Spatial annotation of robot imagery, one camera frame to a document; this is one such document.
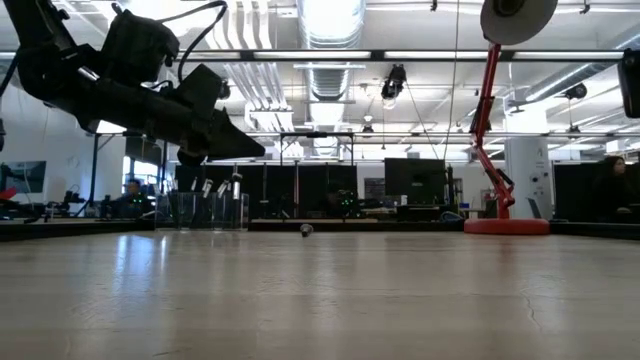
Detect clear acrylic brush organizer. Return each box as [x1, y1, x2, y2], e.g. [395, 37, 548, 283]
[154, 192, 250, 232]

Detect black partition panels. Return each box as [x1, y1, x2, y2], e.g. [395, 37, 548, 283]
[173, 163, 359, 221]

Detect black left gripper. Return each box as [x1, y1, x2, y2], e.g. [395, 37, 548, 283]
[79, 63, 266, 167]

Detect black hanging overhead camera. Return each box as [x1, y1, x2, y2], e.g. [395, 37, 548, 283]
[379, 63, 409, 101]

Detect large black monitor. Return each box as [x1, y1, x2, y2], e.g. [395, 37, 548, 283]
[383, 157, 448, 205]

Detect overhead light bar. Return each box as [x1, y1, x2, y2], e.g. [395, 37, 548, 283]
[0, 48, 626, 63]

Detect dark wall screen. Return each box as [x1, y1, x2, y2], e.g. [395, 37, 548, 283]
[0, 160, 48, 195]

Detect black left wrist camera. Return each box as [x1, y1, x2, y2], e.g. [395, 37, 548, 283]
[102, 9, 180, 87]

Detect black metal gantry frame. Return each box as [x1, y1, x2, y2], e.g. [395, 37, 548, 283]
[85, 130, 474, 219]

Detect white building column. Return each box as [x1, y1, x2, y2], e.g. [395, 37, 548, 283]
[503, 107, 555, 221]

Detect red desk lamp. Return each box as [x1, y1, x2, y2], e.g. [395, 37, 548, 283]
[463, 0, 560, 236]

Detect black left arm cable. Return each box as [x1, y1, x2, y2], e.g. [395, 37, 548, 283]
[157, 0, 230, 82]

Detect silver ventilation duct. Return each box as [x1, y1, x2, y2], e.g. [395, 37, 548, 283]
[297, 0, 367, 101]

